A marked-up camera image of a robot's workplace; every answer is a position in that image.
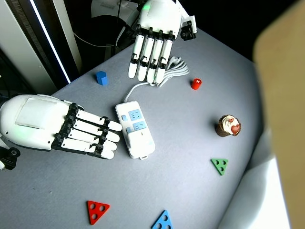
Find toy cupcake with red heart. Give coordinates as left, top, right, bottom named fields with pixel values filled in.
left=215, top=114, right=242, bottom=138

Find white device housing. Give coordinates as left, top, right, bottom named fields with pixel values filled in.
left=91, top=0, right=143, bottom=19

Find white flat panel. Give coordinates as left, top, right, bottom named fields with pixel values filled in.
left=0, top=0, right=58, bottom=96

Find green triangle with three holes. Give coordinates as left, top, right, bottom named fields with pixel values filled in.
left=210, top=158, right=229, bottom=177

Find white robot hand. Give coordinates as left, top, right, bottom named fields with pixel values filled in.
left=125, top=0, right=198, bottom=84
left=0, top=94, right=122, bottom=170

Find white square power adapter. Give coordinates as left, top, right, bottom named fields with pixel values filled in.
left=125, top=130, right=147, bottom=150

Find black round object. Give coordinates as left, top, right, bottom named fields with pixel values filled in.
left=71, top=14, right=134, bottom=62

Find black panel with light strip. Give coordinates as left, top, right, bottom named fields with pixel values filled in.
left=11, top=0, right=79, bottom=84

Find white rounded surface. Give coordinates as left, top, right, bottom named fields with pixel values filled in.
left=218, top=128, right=293, bottom=229

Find blurred beige panel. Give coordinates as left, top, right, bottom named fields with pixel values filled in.
left=252, top=0, right=305, bottom=229

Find white upright post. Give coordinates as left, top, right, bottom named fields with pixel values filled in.
left=51, top=0, right=83, bottom=74

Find grey table cloth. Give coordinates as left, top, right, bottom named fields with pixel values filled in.
left=0, top=26, right=270, bottom=229

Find white power strip blue sockets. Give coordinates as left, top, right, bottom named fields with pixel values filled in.
left=115, top=100, right=156, bottom=160

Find blue hexagonal block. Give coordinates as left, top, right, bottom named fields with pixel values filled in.
left=96, top=71, right=109, bottom=86

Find red cylinder with white cross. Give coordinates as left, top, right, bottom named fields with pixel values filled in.
left=190, top=78, right=203, bottom=91

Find blue triangle with three holes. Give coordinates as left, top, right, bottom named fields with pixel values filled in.
left=151, top=209, right=174, bottom=229

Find red triangle with three holes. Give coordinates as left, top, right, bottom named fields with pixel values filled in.
left=86, top=200, right=111, bottom=226

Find white coiled power cord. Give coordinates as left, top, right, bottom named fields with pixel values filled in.
left=123, top=56, right=191, bottom=102

